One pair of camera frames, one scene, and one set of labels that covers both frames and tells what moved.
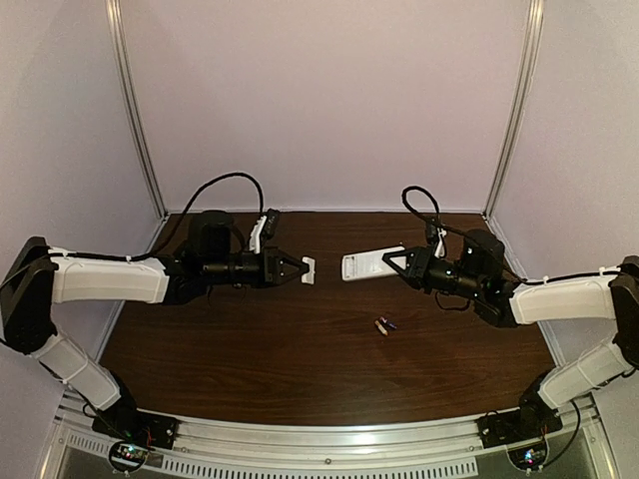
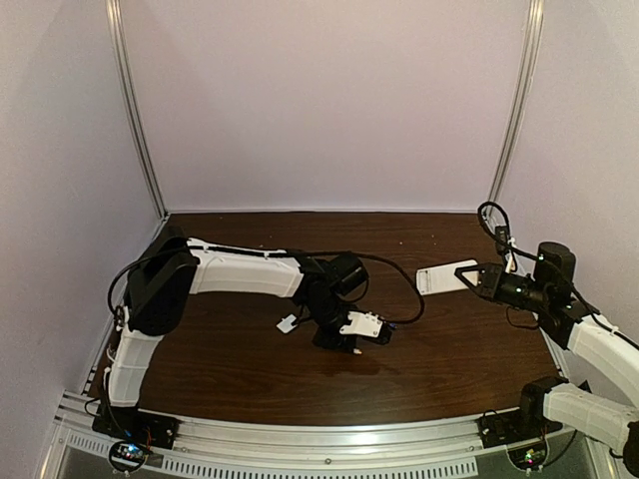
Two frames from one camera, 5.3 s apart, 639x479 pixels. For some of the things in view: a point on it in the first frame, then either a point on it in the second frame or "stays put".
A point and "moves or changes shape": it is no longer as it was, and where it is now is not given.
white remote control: [370, 264] moves or changes shape
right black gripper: [419, 259] to [490, 283]
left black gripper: [271, 268] to [322, 341]
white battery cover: [309, 277] moves or changes shape
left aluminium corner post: [120, 38] stays put
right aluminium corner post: [521, 106] stays put
